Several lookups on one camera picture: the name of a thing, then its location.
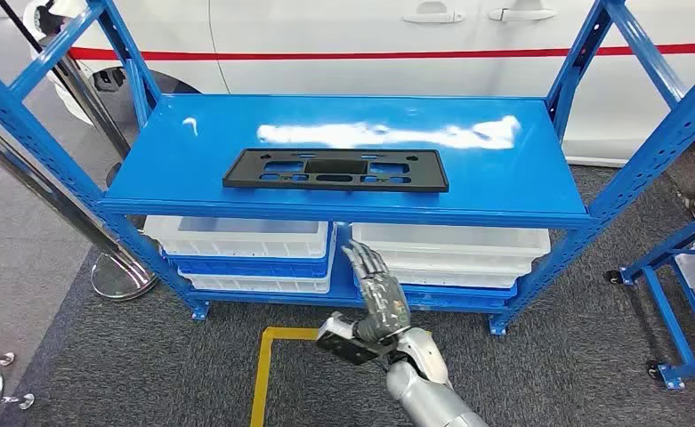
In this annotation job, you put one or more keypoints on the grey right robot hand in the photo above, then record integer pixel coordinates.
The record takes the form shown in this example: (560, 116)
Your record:
(385, 300)

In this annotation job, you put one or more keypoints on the black plastic plate frame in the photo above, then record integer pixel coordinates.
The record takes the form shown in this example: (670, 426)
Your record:
(247, 168)

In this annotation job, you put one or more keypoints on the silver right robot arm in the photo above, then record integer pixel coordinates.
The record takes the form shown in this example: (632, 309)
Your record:
(424, 395)

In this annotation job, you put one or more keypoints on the blue metal shelf rack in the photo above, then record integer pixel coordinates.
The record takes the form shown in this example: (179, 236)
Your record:
(205, 147)

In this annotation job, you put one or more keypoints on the blue plastic bin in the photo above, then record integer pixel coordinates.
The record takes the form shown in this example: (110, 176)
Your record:
(252, 267)

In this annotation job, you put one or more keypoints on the white car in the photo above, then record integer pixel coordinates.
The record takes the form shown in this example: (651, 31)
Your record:
(382, 76)

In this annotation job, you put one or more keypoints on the blue wheeled rack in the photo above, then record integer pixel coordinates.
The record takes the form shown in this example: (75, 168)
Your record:
(662, 306)

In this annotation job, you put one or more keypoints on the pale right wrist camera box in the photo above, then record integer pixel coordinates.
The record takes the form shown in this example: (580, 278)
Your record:
(336, 327)

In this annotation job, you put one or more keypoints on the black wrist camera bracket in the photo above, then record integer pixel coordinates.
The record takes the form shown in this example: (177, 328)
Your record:
(353, 352)

